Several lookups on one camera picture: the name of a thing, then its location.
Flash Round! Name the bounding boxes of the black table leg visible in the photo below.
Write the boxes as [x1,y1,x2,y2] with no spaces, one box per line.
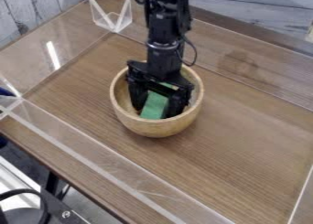
[45,172,60,195]

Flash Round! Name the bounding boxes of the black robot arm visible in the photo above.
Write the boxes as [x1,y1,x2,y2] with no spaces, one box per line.
[127,0,196,118]

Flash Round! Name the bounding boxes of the brown wooden bowl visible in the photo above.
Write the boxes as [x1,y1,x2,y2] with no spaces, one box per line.
[108,65,206,138]

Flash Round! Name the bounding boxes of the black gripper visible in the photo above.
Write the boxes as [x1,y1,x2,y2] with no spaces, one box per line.
[127,40,194,118]

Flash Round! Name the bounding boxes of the black metal bracket with bolt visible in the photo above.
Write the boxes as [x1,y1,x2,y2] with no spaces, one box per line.
[40,190,91,224]

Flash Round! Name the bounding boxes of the green rectangular block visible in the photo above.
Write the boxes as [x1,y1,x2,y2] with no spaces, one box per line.
[139,82,178,120]

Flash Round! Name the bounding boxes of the black cable loop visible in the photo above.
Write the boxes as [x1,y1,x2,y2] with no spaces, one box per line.
[0,188,49,224]

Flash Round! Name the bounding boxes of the clear acrylic tray walls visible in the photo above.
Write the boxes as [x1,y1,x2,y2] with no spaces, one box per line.
[0,0,313,224]

